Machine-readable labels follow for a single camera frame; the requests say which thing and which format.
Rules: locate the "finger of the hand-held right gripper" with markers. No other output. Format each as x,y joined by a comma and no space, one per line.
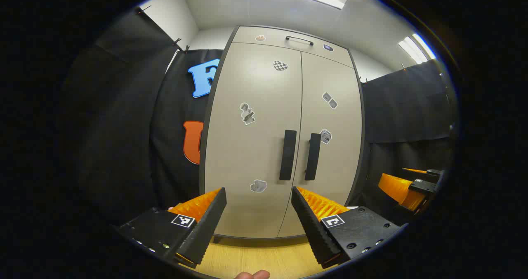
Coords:
398,188
434,175

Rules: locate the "black backdrop cloth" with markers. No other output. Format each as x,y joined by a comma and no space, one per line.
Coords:
123,126
404,105

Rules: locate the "beige cabinet door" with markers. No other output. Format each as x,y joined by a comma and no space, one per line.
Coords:
247,155
338,118

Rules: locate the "beige double-door shoe cabinet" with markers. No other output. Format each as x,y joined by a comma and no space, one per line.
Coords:
202,171

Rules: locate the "beige cabinet drawer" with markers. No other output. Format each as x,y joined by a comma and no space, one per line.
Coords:
272,37

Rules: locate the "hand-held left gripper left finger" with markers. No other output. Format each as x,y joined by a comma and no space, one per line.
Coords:
208,225

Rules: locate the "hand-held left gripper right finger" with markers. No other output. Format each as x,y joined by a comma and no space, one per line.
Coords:
313,229

